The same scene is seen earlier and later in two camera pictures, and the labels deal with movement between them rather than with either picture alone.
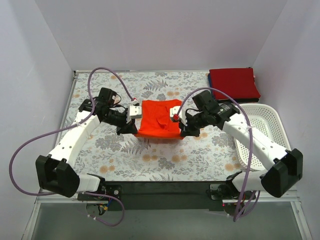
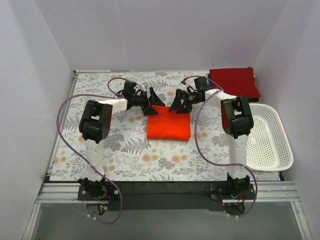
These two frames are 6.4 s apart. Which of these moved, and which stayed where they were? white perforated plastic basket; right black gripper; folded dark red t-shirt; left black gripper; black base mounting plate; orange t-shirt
Moved: left black gripper; orange t-shirt; right black gripper
Stayed: black base mounting plate; folded dark red t-shirt; white perforated plastic basket
